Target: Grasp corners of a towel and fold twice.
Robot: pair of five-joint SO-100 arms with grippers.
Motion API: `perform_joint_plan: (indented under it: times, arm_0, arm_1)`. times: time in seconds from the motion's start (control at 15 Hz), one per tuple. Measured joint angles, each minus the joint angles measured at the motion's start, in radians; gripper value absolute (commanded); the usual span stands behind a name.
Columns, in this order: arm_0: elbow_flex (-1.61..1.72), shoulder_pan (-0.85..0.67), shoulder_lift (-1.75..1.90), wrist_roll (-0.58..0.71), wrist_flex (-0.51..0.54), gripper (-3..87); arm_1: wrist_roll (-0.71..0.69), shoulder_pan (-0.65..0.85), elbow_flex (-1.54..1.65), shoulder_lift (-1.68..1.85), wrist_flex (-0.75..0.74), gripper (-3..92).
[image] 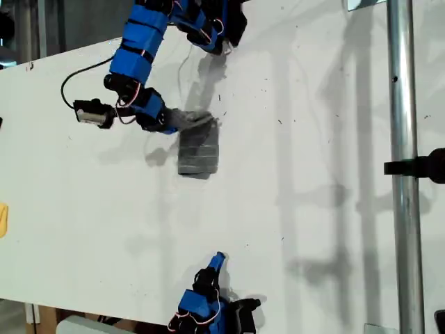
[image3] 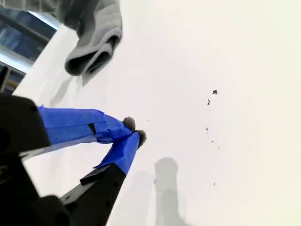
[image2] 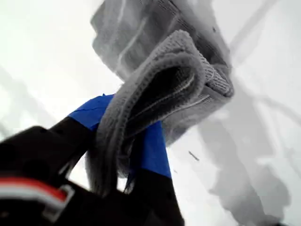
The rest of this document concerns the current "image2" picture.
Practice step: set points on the grey striped towel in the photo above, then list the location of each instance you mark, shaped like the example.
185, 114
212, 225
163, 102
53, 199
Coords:
164, 94

